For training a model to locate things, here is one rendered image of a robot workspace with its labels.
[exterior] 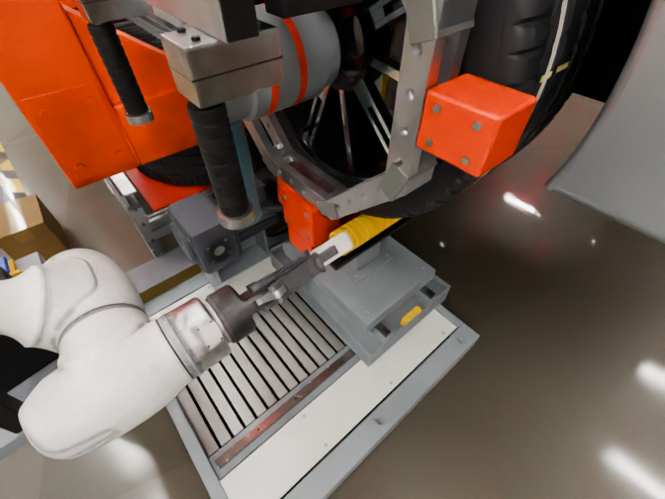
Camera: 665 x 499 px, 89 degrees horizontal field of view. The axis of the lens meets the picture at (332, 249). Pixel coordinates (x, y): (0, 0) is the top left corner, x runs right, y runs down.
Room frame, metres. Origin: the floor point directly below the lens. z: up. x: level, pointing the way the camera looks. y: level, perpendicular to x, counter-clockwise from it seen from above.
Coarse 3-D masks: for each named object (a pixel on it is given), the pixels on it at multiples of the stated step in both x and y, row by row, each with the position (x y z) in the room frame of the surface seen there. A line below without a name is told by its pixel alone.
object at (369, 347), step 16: (272, 256) 0.77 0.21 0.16; (304, 288) 0.63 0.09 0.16; (320, 288) 0.64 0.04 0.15; (432, 288) 0.64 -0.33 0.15; (448, 288) 0.63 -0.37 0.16; (320, 304) 0.57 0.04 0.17; (416, 304) 0.58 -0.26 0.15; (432, 304) 0.58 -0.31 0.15; (336, 320) 0.51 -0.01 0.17; (384, 320) 0.52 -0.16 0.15; (400, 320) 0.52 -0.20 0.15; (416, 320) 0.53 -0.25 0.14; (352, 336) 0.46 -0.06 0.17; (368, 336) 0.47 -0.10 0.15; (384, 336) 0.46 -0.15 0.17; (400, 336) 0.48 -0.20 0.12; (368, 352) 0.41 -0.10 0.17; (384, 352) 0.44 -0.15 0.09
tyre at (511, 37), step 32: (480, 0) 0.43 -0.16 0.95; (512, 0) 0.41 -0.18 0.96; (544, 0) 0.41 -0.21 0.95; (576, 0) 0.46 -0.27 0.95; (608, 0) 0.53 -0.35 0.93; (480, 32) 0.43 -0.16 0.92; (512, 32) 0.40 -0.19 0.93; (544, 32) 0.41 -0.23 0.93; (576, 32) 0.47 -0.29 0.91; (480, 64) 0.42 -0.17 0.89; (512, 64) 0.39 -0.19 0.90; (544, 64) 0.42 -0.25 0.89; (576, 64) 0.49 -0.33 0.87; (544, 96) 0.45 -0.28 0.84; (288, 128) 0.75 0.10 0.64; (416, 192) 0.45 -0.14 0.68; (448, 192) 0.41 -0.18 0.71
